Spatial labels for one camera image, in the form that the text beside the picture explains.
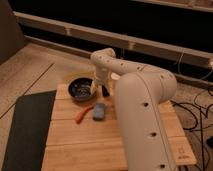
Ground black cables on floor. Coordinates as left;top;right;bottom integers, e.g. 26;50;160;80
170;87;213;171

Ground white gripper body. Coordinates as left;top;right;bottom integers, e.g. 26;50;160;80
90;71;108;94

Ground black standing object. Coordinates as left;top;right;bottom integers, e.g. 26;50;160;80
102;86;110;97

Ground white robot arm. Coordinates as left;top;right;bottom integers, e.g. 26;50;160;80
91;48;177;171

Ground wooden shelf rail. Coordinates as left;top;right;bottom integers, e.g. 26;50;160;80
15;12;213;68

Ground dark floor mat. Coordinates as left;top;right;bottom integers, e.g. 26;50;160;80
1;90;56;171

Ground dark blue bowl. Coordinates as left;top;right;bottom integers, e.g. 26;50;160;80
68;77;96;102

